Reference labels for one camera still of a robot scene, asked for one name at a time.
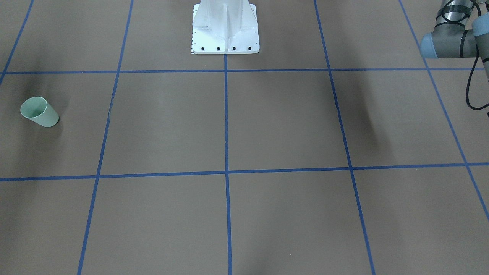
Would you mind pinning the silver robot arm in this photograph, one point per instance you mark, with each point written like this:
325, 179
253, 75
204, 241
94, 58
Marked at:
460, 31

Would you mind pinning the green plastic cup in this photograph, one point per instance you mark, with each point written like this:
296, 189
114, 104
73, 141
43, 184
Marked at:
38, 110

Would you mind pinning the white pedestal column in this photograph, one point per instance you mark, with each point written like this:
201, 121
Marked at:
225, 27

